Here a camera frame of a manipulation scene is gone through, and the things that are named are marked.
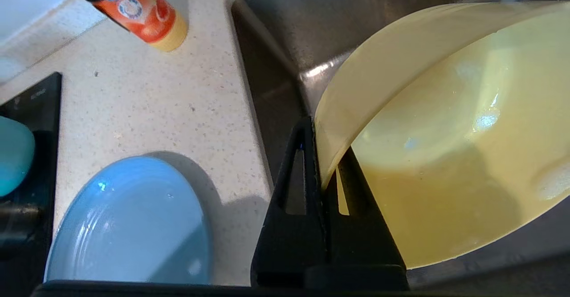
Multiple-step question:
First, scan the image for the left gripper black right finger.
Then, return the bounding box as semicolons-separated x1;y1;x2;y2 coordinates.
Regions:
306;148;409;289

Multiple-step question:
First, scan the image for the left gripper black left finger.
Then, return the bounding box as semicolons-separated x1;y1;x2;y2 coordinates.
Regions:
250;117;328;288

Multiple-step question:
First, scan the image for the grey-blue plate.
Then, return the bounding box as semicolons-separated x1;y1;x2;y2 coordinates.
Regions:
44;156;212;285

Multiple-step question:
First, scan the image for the stainless steel sink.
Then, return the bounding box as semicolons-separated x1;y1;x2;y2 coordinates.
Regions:
229;0;570;297

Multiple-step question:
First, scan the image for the teal bowl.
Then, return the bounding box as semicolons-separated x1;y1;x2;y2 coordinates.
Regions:
0;116;36;198

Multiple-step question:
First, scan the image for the yellow dish soap bottle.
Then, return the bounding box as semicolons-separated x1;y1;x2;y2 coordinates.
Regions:
57;0;188;53

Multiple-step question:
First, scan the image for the black induction cooktop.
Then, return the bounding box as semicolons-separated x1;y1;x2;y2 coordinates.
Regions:
0;72;63;297

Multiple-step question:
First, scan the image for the yellow bowl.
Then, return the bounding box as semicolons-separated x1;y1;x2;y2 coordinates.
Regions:
314;1;570;270

